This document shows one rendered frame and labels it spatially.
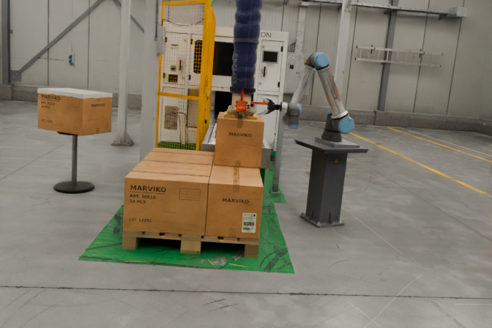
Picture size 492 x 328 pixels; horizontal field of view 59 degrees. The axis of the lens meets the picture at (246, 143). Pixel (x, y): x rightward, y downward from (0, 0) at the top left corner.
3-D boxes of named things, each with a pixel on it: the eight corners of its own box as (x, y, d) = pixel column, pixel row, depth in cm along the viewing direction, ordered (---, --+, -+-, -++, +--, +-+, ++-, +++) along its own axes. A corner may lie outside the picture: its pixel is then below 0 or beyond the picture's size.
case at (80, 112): (111, 132, 455) (112, 93, 448) (82, 135, 419) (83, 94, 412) (68, 124, 479) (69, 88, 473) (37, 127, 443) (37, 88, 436)
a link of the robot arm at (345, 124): (348, 126, 396) (321, 48, 374) (358, 129, 380) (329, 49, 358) (334, 133, 395) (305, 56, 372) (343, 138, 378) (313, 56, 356)
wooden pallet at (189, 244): (151, 200, 439) (152, 187, 436) (251, 207, 443) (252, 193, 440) (121, 249, 320) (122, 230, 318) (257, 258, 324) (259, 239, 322)
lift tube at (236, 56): (230, 91, 405) (238, -26, 388) (253, 93, 406) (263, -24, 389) (229, 93, 383) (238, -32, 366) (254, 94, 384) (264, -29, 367)
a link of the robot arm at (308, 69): (307, 49, 383) (278, 121, 392) (313, 50, 372) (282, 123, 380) (319, 54, 387) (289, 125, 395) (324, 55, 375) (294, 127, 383)
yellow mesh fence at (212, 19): (202, 155, 679) (211, 16, 644) (209, 156, 679) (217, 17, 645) (195, 173, 564) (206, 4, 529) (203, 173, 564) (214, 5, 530)
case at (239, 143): (216, 151, 432) (219, 111, 425) (257, 154, 433) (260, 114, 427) (214, 165, 372) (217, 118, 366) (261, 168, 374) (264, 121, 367)
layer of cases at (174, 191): (152, 187, 436) (154, 147, 429) (252, 193, 440) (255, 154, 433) (122, 230, 318) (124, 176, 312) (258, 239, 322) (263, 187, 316)
